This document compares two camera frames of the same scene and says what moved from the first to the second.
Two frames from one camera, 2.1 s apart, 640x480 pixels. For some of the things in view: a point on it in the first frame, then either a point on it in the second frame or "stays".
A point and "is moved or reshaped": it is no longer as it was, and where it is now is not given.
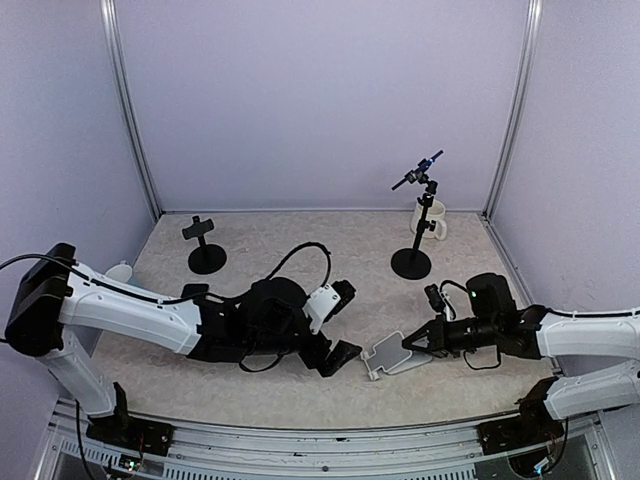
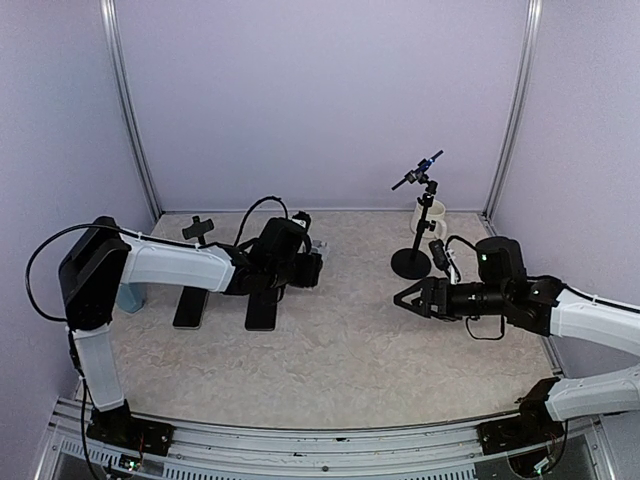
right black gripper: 438,339 to 435,286
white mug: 435,212 stays
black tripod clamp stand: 415,263 stays
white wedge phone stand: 392,355 is moved or reshaped
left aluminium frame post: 109,15 stays
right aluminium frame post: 518,107 stays
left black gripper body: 313,358 to 309,276
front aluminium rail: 448,451 stays
